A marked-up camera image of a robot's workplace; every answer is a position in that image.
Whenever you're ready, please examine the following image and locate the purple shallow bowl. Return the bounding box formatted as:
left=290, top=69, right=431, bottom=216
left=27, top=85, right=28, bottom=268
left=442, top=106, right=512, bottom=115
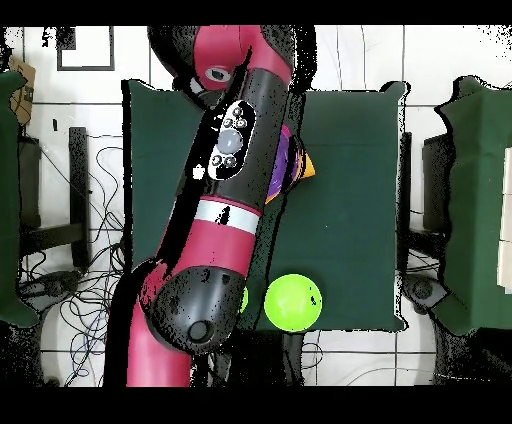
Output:
left=265, top=127, right=304, bottom=198

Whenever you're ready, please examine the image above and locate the orange plastic cup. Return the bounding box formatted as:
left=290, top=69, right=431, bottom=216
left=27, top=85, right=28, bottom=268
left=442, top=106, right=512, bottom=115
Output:
left=299, top=152, right=317, bottom=182

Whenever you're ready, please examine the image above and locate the large green bowl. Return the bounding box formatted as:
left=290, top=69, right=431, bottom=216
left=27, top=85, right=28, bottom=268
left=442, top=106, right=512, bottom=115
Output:
left=263, top=273, right=324, bottom=333

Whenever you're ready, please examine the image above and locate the dark green tablecloth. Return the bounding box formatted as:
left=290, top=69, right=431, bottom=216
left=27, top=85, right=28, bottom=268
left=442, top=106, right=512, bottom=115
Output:
left=121, top=78, right=411, bottom=334

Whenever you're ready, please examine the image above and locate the dark grey stand foot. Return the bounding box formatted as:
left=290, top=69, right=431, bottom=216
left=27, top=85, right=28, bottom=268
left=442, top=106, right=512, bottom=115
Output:
left=401, top=275, right=449, bottom=315
left=19, top=269, right=83, bottom=313

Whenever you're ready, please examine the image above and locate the green cloth side table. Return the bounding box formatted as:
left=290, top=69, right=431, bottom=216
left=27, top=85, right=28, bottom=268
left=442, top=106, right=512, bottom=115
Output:
left=433, top=74, right=512, bottom=337
left=0, top=68, right=40, bottom=330

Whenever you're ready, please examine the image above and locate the cardboard box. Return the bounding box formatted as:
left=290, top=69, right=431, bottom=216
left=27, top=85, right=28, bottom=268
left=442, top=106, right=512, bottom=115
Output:
left=8, top=58, right=37, bottom=126

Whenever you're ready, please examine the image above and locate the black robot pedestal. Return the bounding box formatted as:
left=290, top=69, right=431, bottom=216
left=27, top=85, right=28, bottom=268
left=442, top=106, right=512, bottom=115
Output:
left=191, top=330, right=305, bottom=386

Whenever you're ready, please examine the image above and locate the tangle of black cables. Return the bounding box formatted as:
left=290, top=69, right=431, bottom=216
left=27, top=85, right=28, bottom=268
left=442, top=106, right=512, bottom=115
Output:
left=19, top=135, right=133, bottom=386

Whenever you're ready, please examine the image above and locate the black metal frame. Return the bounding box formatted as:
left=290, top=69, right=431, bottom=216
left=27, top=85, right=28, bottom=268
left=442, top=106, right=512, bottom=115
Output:
left=18, top=126, right=91, bottom=269

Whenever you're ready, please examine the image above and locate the black floor frame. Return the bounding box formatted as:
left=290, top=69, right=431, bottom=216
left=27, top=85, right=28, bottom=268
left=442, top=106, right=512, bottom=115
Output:
left=55, top=25, right=116, bottom=72

